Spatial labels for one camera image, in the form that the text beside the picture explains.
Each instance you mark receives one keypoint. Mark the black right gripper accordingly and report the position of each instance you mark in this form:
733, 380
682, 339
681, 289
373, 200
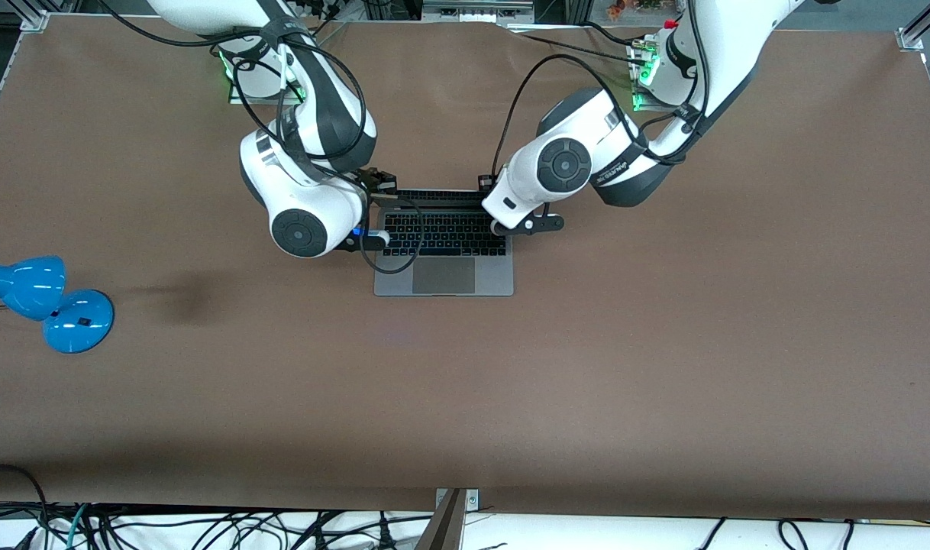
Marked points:
376, 181

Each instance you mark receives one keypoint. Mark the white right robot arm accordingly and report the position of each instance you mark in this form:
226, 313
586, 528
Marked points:
305, 206

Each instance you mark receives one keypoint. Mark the orange flower decoration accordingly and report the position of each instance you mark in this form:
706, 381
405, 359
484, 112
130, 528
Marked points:
625, 8

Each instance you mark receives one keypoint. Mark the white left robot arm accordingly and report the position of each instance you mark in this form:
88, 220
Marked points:
564, 164

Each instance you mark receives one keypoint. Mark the grey laptop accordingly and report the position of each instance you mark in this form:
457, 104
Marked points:
442, 275

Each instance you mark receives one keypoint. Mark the brown table cover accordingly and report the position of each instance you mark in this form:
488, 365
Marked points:
465, 382

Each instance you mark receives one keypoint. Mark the aluminium frame profile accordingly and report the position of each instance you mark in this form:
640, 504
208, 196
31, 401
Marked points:
30, 15
919, 27

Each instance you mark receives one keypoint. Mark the blue desk lamp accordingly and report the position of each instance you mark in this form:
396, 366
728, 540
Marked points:
30, 283

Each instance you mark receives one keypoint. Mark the grey power strip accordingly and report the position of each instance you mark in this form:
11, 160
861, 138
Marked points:
476, 9

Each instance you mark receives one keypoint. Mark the small metal bracket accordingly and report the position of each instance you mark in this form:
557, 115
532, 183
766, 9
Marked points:
471, 500

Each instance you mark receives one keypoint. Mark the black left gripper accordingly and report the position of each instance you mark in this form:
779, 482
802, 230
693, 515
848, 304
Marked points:
485, 183

